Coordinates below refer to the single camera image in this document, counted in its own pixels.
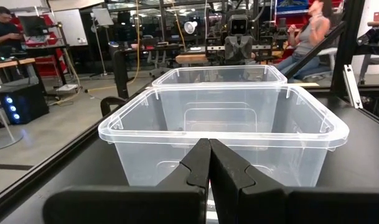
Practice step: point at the white panel on stand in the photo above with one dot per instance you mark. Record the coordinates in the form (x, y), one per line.
(102, 16)

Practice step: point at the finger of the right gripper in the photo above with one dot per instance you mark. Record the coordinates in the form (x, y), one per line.
(231, 51)
(246, 51)

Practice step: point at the silver aluminium bracket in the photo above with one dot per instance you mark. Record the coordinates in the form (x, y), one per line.
(352, 87)

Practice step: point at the wooden board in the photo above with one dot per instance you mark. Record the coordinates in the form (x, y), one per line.
(190, 58)

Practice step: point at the whiteboard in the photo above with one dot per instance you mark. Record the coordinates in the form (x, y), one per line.
(71, 28)

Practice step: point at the blue storage bin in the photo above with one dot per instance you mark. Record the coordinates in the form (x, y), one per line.
(292, 6)

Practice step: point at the white chair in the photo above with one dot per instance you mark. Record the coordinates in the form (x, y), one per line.
(327, 54)

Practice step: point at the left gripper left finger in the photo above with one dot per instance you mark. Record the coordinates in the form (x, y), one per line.
(130, 205)

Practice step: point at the black table edge frame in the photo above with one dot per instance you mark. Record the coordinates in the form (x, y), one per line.
(68, 155)

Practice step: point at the black diagonal frame strut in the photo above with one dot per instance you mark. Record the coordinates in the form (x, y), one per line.
(316, 49)

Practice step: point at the white round table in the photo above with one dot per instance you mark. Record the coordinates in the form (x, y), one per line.
(4, 141)

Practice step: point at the clear plastic bin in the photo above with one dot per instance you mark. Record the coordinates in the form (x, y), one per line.
(220, 74)
(270, 161)

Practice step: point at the black upright frame post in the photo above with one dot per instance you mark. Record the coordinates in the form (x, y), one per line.
(348, 46)

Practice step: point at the black desk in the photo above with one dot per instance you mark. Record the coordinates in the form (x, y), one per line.
(119, 74)

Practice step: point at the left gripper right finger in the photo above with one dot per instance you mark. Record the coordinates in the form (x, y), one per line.
(285, 207)

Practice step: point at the wooden desk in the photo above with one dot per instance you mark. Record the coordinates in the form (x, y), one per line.
(8, 63)

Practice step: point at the black monitor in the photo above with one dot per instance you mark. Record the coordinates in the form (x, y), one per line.
(32, 25)

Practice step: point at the black computer with blue lights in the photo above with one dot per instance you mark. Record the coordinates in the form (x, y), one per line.
(24, 102)

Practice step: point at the person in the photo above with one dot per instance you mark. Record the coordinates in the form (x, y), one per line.
(310, 37)
(1, 29)

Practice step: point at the white lamp head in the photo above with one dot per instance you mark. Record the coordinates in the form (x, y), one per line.
(190, 27)

